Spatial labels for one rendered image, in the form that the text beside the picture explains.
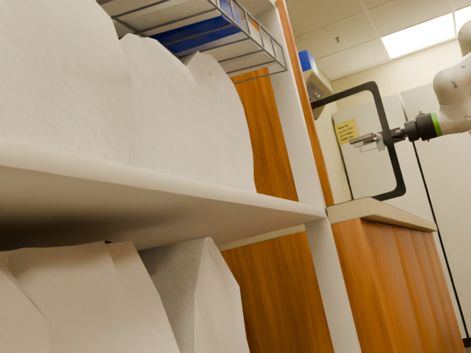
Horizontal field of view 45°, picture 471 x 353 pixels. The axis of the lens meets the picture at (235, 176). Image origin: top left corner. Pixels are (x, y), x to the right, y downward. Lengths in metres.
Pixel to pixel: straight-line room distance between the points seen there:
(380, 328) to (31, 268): 0.88
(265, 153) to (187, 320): 1.39
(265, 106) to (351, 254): 0.89
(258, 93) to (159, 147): 1.39
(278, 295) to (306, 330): 0.10
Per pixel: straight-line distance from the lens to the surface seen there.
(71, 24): 0.61
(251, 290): 1.32
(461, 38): 2.48
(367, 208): 1.25
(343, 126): 1.98
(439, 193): 5.05
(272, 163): 1.96
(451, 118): 2.08
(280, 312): 1.30
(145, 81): 0.68
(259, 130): 2.00
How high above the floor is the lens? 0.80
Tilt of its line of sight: 11 degrees up
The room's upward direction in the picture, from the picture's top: 12 degrees counter-clockwise
